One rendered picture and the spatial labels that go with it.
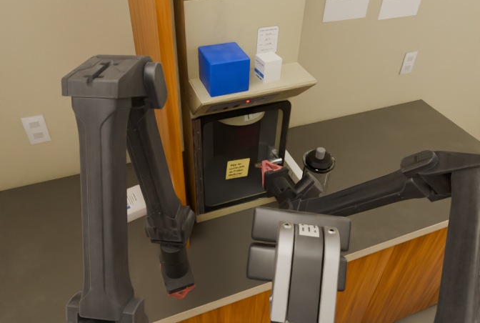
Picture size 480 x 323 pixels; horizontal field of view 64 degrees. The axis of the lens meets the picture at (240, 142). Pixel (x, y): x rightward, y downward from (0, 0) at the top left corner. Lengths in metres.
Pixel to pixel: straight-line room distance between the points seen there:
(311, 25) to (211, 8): 0.76
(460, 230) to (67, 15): 1.20
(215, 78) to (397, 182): 0.46
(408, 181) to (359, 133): 1.06
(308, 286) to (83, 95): 0.35
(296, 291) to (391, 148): 1.55
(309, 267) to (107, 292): 0.33
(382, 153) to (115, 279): 1.41
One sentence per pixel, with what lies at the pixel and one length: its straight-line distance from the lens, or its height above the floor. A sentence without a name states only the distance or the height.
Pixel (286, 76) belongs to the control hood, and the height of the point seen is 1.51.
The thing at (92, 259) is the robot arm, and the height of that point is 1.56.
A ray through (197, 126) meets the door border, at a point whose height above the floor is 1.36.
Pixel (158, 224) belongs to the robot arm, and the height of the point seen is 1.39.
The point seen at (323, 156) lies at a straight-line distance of 1.30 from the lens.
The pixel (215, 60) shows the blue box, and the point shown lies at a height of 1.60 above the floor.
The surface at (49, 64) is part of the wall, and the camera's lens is 1.45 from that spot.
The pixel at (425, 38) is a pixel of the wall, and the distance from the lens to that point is 2.11.
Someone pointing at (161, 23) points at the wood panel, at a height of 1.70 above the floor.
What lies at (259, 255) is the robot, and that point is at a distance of 0.38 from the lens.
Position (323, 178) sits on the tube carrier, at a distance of 1.32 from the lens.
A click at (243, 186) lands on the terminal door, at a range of 1.32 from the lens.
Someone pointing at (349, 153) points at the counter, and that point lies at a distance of 1.75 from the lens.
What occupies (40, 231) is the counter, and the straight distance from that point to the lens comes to 1.50.
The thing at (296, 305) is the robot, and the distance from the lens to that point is 0.33.
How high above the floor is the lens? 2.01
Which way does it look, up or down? 38 degrees down
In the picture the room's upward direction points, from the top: 2 degrees clockwise
